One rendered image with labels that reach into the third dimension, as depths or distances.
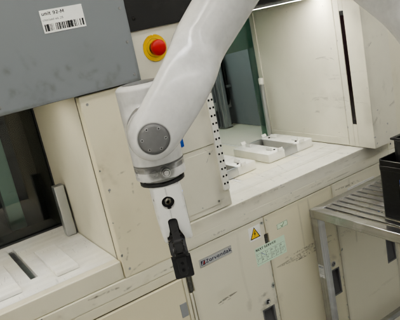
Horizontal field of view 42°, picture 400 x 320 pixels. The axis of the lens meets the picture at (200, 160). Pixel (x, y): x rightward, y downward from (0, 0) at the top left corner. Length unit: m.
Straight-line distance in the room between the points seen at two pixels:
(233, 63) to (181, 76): 1.74
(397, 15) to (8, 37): 0.78
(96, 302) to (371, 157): 1.05
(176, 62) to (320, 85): 1.22
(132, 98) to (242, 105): 1.71
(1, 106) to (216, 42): 0.57
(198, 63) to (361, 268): 1.34
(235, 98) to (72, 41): 1.39
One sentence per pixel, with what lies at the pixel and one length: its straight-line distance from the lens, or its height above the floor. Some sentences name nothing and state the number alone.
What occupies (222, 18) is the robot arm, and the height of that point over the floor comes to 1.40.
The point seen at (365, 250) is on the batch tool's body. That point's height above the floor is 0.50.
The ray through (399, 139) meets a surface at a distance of 1.52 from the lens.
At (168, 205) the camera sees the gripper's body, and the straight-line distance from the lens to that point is 0.86.
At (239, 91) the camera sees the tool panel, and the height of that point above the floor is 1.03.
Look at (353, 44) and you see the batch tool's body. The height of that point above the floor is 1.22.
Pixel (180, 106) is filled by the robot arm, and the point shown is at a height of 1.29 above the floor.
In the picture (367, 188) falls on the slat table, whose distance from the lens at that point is 1.81.
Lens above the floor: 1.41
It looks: 15 degrees down
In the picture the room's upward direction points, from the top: 12 degrees counter-clockwise
